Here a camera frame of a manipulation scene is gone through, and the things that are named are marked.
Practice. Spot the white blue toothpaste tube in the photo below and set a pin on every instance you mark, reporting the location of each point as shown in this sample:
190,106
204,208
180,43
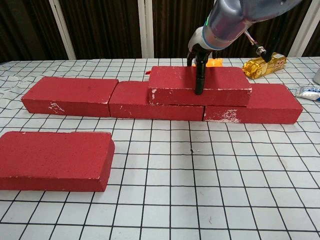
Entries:
310,93

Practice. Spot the gold foil snack packet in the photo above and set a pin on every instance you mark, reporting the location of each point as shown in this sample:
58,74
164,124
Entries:
260,68

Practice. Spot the yellow rubber chicken toy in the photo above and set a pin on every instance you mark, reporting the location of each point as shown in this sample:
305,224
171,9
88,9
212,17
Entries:
215,62

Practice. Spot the white black checkered tablecloth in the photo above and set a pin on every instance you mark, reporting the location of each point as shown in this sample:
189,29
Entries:
160,162

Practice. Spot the red brick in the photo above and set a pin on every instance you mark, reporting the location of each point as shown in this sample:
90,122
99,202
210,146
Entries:
72,92
172,80
52,155
272,105
130,100

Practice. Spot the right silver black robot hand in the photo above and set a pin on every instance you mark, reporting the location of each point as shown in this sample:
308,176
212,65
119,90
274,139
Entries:
200,72

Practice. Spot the dark brown curtain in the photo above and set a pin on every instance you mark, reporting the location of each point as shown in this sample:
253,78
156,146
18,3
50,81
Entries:
105,25

